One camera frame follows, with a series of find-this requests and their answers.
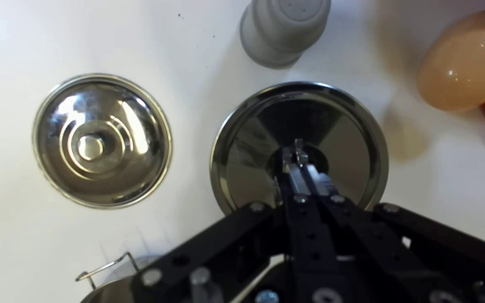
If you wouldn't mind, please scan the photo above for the grey salt shaker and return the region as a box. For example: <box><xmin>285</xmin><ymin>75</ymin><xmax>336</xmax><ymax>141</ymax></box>
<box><xmin>238</xmin><ymin>0</ymin><xmax>334</xmax><ymax>72</ymax></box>

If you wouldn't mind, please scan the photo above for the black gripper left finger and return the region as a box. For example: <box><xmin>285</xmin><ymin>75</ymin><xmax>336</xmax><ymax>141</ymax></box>
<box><xmin>132</xmin><ymin>139</ymin><xmax>315</xmax><ymax>303</ymax></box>

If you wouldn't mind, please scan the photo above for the small silver pan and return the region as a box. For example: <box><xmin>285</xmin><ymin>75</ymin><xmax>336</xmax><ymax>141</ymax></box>
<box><xmin>209</xmin><ymin>82</ymin><xmax>391</xmax><ymax>220</ymax></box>

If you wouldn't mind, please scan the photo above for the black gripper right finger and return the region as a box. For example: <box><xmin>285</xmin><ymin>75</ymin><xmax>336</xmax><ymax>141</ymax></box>
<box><xmin>299</xmin><ymin>146</ymin><xmax>485</xmax><ymax>303</ymax></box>

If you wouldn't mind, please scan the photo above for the peach wooden egg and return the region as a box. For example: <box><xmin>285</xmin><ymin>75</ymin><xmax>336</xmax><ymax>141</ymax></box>
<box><xmin>415</xmin><ymin>8</ymin><xmax>485</xmax><ymax>115</ymax></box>

